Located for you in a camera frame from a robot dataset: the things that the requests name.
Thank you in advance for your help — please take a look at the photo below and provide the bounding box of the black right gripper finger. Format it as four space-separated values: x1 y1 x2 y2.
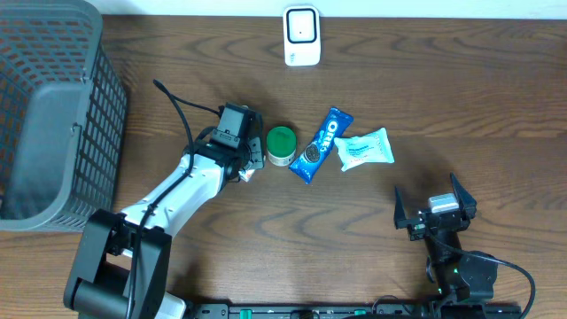
450 173 477 220
393 186 408 230

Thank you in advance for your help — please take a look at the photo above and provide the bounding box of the green lid jar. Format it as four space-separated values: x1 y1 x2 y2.
266 126 297 167

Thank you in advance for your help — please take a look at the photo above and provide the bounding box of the blue Oreo cookie pack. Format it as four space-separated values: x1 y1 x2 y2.
289 107 353 184

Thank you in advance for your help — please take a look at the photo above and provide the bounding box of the light teal snack packet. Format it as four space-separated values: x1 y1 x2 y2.
334 128 395 172

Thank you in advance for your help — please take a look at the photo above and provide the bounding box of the orange snack box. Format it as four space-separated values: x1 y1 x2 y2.
239 169 255 183

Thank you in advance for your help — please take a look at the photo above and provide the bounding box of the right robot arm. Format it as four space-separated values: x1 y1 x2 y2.
393 175 498 318

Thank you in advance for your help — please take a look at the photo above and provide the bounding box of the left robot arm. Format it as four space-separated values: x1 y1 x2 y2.
63 110 264 318

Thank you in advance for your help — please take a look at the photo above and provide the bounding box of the white barcode scanner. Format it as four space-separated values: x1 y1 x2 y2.
283 5 322 66

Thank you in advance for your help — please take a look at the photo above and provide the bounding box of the grey plastic mesh basket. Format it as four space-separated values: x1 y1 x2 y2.
1 0 128 232

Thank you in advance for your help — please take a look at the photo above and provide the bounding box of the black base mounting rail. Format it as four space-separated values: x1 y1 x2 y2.
183 300 522 319

